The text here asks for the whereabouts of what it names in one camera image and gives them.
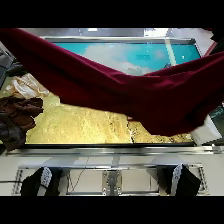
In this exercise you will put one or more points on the brown garment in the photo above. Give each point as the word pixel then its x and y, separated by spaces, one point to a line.
pixel 18 115

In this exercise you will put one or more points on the cream garment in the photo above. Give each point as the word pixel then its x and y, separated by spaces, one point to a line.
pixel 28 87

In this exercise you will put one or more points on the dark grey garment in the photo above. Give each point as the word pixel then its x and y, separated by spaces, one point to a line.
pixel 16 70

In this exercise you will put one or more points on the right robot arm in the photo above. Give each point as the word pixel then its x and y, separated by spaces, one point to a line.
pixel 181 181

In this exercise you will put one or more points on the dark red garment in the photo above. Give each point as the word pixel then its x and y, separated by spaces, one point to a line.
pixel 150 100

